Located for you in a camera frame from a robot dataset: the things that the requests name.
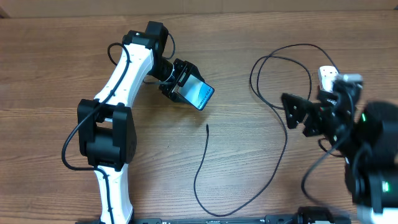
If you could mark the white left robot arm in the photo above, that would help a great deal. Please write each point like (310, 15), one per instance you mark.
(105, 140)

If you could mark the blue smartphone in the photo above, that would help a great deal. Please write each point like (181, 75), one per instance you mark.
(195, 92)

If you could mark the white power strip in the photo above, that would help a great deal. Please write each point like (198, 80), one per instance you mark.
(327, 72)

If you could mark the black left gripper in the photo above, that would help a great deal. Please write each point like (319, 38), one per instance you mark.
(168, 89)

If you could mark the white charger adapter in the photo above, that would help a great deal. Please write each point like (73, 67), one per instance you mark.
(326, 84)

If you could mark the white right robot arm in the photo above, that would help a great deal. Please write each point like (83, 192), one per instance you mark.
(368, 144)

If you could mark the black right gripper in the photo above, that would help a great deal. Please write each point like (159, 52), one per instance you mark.
(318, 117)

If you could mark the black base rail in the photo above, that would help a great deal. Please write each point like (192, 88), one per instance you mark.
(303, 215)

